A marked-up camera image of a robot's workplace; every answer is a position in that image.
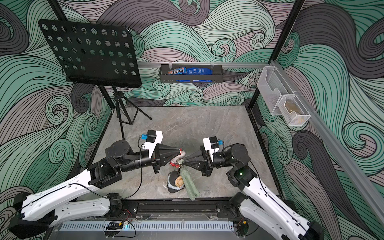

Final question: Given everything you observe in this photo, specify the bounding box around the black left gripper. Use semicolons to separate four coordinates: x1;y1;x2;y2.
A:
116;143;177;174

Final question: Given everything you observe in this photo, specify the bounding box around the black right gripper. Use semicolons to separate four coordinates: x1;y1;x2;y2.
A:
185;144;237;175

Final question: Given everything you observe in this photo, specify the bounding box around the red white plush decoration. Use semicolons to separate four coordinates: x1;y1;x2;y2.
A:
169;151;186;168

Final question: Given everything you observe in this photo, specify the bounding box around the penguin plush decoration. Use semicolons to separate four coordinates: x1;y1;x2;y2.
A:
167;171;185;194

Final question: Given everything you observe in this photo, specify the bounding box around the green fabric bag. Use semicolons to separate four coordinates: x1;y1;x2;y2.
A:
180;167;200;201

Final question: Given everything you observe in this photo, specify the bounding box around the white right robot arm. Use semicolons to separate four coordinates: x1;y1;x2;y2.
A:
153;138;324;240

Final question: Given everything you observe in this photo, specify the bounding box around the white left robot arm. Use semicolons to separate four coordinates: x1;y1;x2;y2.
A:
9;140;183;239

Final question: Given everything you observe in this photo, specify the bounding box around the blue candy packet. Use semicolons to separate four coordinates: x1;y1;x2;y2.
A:
167;67;213;76

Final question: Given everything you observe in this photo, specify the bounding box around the black music stand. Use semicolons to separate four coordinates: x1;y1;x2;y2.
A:
38;20;143;125

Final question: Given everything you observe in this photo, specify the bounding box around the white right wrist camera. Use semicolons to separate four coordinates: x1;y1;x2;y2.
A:
203;137;224;158

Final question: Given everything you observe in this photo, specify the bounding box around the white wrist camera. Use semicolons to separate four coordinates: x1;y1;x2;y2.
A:
141;130;163;157
203;137;224;158

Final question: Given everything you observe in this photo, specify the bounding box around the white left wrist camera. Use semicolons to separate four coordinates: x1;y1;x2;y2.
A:
141;130;163;157

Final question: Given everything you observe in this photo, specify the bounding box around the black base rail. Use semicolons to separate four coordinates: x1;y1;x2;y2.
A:
122;197;242;221

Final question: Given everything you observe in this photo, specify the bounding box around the black wall shelf tray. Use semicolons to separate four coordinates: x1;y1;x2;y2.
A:
159;64;224;83

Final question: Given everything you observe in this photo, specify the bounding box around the small clear wall bin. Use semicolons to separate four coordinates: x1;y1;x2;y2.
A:
277;95;311;127

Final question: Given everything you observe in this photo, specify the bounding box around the large clear wall bin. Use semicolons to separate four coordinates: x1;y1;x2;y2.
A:
257;66;294;116

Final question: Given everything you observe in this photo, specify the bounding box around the white slotted cable duct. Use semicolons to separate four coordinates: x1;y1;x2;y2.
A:
59;221;235;232

